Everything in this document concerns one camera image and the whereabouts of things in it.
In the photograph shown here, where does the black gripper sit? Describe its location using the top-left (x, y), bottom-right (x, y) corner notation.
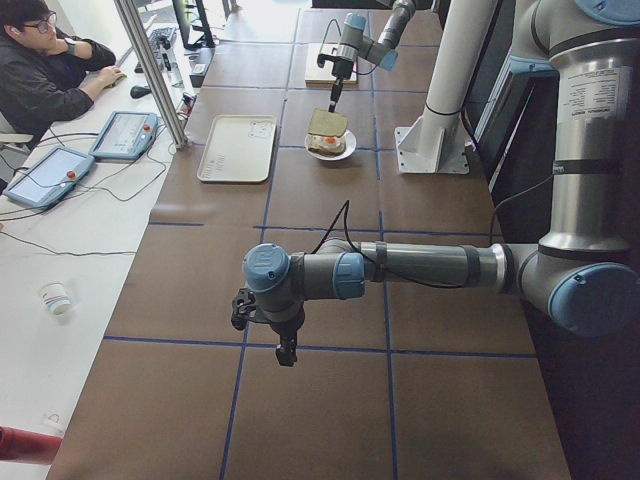
top-left (270, 308), bottom-right (305, 366)
top-left (328, 59), bottom-right (354, 112)

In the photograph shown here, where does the brown bread slice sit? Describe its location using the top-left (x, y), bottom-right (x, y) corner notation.
top-left (307, 108), bottom-right (348, 137)

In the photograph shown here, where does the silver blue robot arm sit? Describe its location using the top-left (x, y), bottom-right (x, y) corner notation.
top-left (231, 1), bottom-right (639, 367)
top-left (316, 1), bottom-right (422, 113)

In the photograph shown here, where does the white round plate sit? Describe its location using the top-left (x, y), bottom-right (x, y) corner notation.
top-left (305, 130), bottom-right (357, 161)

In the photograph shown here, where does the bread slice under egg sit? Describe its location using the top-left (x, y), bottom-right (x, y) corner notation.
top-left (308, 135), bottom-right (346, 157)

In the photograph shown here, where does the fried egg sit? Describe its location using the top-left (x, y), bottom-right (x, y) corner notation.
top-left (313, 136), bottom-right (344, 149)

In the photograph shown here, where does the cream bear serving tray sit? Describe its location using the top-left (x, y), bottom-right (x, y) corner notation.
top-left (196, 114), bottom-right (277, 183)

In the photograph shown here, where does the orange black adapter far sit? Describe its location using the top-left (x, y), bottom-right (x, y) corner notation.
top-left (178, 92), bottom-right (196, 118)

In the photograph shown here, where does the black keyboard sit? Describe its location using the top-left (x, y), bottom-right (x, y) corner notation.
top-left (148, 27), bottom-right (177, 71)

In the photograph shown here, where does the black computer mouse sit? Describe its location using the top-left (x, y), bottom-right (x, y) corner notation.
top-left (129, 85), bottom-right (151, 99)

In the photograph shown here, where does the far blue teach pendant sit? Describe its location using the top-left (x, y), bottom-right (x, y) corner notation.
top-left (88, 111), bottom-right (159, 162)

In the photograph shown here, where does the blue teach pendant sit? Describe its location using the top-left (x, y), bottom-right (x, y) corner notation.
top-left (3, 147), bottom-right (95, 209)
top-left (88, 111), bottom-right (159, 162)

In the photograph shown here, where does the white paper cup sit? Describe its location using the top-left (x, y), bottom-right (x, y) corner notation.
top-left (38, 282), bottom-right (71, 316)

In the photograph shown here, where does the red object at corner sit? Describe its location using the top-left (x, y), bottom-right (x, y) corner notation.
top-left (0, 426), bottom-right (63, 465)

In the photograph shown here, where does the near blue teach pendant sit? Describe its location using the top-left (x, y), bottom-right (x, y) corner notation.
top-left (3, 147), bottom-right (95, 209)

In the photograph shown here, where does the seated person in black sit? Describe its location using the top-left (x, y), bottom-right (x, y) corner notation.
top-left (1, 1), bottom-right (124, 148)

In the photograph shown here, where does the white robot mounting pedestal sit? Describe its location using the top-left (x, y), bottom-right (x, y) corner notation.
top-left (395, 0), bottom-right (498, 174)

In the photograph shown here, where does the aluminium frame post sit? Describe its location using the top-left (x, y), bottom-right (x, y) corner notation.
top-left (114, 0), bottom-right (188, 150)

